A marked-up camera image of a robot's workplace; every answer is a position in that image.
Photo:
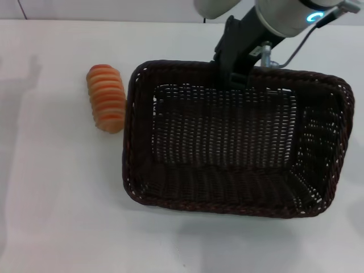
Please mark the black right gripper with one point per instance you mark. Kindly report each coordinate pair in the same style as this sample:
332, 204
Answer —
241, 42

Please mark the dark brown wicker basket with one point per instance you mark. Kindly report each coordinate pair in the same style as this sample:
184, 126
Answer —
227, 142

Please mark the orange striped bread loaf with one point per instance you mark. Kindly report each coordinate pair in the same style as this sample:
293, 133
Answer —
105, 99

